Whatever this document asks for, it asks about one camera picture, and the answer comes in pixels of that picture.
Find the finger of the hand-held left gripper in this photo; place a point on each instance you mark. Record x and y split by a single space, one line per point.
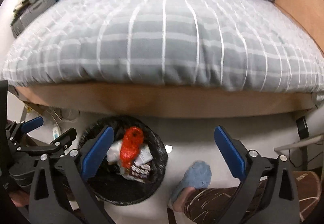
33 124
64 139

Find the brown cookie box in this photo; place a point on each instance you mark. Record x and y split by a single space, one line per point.
139 170

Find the wooden headboard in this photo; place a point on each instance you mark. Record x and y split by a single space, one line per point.
303 6

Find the brown patterned mat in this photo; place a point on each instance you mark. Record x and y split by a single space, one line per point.
310 188

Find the blue fluffy slipper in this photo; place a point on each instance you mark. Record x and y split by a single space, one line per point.
197 173

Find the grey metal bar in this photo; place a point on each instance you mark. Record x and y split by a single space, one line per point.
298 145

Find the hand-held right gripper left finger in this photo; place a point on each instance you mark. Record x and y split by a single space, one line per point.
97 153

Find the grey suitcase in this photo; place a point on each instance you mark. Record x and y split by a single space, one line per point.
33 13

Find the white paper scrap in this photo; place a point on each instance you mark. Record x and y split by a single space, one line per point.
168 148

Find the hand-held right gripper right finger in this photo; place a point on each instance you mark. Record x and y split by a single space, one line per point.
231 153

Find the black trash bin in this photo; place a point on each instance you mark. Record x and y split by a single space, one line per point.
126 188

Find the red plastic bag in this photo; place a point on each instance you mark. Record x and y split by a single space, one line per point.
130 145

